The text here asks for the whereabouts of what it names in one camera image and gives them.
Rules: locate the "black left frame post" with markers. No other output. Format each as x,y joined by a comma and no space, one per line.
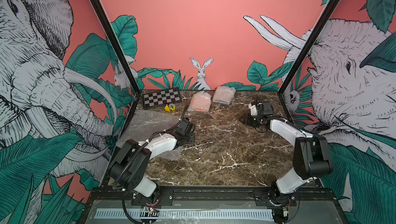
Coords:
106,25

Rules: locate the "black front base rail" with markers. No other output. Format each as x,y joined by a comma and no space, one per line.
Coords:
260,196

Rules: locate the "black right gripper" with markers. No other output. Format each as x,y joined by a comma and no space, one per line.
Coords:
247,121

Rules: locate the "black white chessboard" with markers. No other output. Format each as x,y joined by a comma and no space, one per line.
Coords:
161,98

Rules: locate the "pink bubble bundle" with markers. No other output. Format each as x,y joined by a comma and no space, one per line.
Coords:
201,101

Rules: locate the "black frame post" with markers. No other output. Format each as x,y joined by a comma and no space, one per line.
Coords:
106,25
316,31

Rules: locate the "small yellow toy block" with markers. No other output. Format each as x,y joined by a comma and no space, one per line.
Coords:
170,107

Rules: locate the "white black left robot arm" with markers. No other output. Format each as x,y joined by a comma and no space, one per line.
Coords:
130,163

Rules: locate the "black right frame post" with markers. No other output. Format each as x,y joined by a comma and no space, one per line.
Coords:
316,31

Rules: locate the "clear bubble wrap sheet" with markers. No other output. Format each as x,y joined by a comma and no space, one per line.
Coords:
143,124

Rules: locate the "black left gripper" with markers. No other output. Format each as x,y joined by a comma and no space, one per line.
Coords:
192,139

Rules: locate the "right bubble wrapped plate bundle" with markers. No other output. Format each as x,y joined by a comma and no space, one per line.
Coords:
224,95

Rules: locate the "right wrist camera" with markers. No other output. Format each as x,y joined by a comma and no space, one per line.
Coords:
253,109

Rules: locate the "white slotted cable duct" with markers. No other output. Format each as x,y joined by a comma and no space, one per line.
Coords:
185,214

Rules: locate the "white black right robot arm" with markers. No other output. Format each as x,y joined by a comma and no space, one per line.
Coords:
311,156

